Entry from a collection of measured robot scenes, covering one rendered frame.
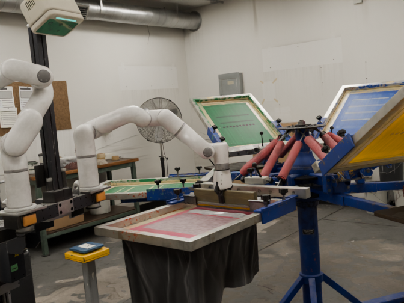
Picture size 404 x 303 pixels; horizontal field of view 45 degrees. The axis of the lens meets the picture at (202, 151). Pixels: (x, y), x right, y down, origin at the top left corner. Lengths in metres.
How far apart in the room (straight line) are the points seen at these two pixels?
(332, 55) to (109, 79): 3.00
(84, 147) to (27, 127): 0.46
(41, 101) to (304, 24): 5.20
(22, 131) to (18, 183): 0.22
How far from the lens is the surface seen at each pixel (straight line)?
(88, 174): 2.41
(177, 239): 1.93
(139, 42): 7.40
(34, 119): 2.02
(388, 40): 6.43
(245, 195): 2.40
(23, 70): 2.04
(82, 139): 2.39
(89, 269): 2.08
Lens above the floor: 1.50
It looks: 6 degrees down
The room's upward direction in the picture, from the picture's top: 5 degrees counter-clockwise
